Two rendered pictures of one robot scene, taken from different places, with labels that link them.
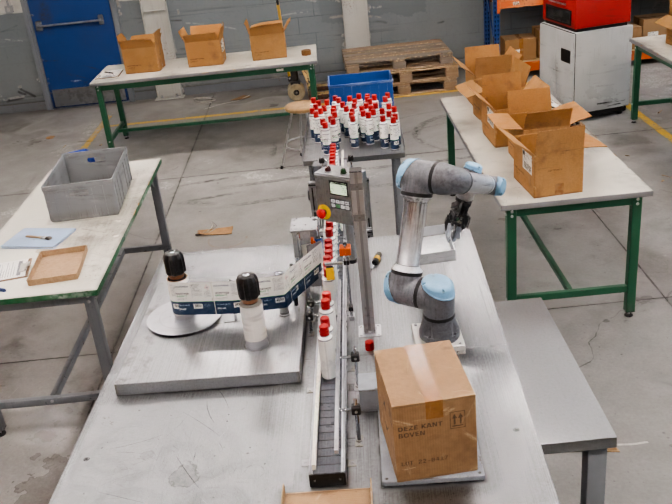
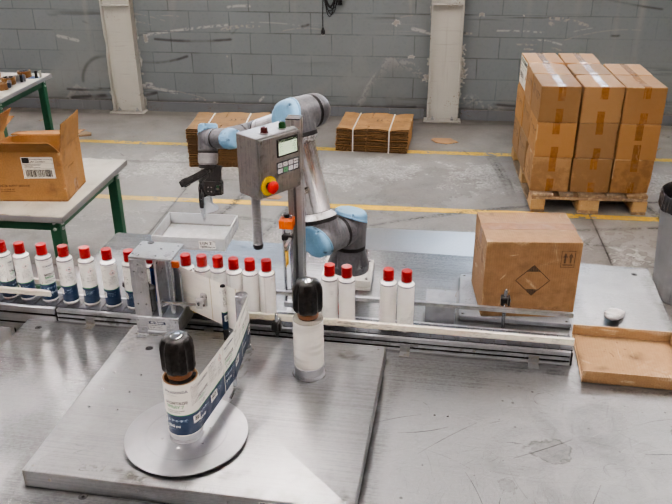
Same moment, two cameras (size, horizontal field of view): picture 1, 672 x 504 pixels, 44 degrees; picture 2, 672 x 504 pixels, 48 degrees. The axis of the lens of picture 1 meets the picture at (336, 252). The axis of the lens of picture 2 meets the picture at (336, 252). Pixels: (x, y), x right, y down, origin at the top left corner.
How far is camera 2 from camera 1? 3.22 m
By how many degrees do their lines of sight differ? 74
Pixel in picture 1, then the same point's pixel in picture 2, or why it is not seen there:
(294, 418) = (454, 368)
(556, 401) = (462, 245)
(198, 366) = (339, 422)
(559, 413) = not seen: hidden behind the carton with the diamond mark
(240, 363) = (349, 387)
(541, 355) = (393, 239)
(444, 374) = (534, 219)
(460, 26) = not seen: outside the picture
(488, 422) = not seen: hidden behind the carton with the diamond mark
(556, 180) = (73, 175)
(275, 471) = (545, 385)
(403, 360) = (508, 231)
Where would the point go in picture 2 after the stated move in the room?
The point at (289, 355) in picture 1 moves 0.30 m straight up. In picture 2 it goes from (348, 350) to (348, 260)
